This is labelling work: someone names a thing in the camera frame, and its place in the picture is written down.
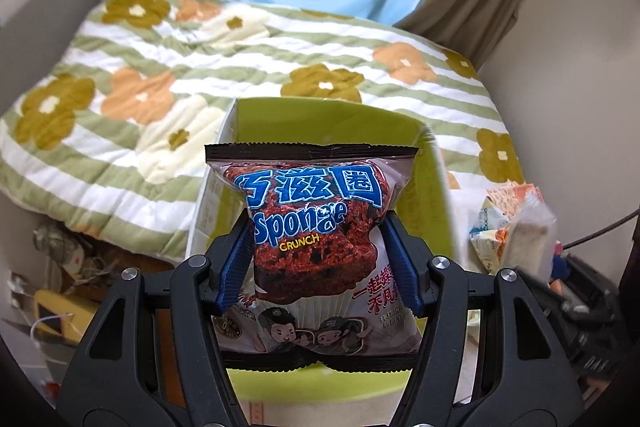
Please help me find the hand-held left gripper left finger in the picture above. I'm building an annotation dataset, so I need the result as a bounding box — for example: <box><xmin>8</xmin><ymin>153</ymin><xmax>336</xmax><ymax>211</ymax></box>
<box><xmin>55</xmin><ymin>226</ymin><xmax>257</xmax><ymax>427</ymax></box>

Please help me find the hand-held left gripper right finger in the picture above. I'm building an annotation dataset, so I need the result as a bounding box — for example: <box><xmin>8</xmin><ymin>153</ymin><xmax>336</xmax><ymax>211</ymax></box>
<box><xmin>384</xmin><ymin>211</ymin><xmax>587</xmax><ymax>427</ymax></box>

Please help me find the black cable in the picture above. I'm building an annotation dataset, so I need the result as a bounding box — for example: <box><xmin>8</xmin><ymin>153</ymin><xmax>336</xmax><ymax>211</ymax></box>
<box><xmin>561</xmin><ymin>211</ymin><xmax>640</xmax><ymax>250</ymax></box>

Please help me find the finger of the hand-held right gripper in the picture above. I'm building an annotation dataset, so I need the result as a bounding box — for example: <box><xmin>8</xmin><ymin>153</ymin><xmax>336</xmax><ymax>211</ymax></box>
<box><xmin>551</xmin><ymin>254</ymin><xmax>572</xmax><ymax>283</ymax></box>

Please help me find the green cardboard box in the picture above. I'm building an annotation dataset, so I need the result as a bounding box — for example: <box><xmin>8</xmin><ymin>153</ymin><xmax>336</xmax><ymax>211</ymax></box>
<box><xmin>186</xmin><ymin>97</ymin><xmax>468</xmax><ymax>427</ymax></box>

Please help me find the white blue snack packet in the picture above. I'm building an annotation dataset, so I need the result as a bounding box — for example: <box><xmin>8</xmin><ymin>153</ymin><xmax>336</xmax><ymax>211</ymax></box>
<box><xmin>469</xmin><ymin>199</ymin><xmax>506</xmax><ymax>235</ymax></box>

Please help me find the yellow snack packet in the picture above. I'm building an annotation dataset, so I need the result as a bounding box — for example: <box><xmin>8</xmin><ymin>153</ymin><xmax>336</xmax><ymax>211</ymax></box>
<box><xmin>469</xmin><ymin>227</ymin><xmax>508</xmax><ymax>275</ymax></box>

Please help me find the translucent white snack packet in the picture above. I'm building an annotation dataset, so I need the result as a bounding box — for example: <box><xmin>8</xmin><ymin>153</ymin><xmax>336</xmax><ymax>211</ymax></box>
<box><xmin>504</xmin><ymin>198</ymin><xmax>559</xmax><ymax>279</ymax></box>

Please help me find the green striped floral blanket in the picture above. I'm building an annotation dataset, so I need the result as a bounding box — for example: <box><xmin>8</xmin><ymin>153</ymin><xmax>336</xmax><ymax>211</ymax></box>
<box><xmin>0</xmin><ymin>0</ymin><xmax>527</xmax><ymax>269</ymax></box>

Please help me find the yellow box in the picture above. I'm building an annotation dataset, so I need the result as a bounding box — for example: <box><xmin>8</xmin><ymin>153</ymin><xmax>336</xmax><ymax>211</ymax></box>
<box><xmin>31</xmin><ymin>288</ymin><xmax>102</xmax><ymax>342</ymax></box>

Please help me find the brown chocolate cake snack packet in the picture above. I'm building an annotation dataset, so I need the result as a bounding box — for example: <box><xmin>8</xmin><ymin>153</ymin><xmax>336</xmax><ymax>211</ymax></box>
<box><xmin>204</xmin><ymin>144</ymin><xmax>426</xmax><ymax>370</ymax></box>

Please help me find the white cable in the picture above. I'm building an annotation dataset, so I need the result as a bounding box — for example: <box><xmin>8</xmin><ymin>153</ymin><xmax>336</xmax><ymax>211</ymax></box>
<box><xmin>29</xmin><ymin>311</ymin><xmax>78</xmax><ymax>344</ymax></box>

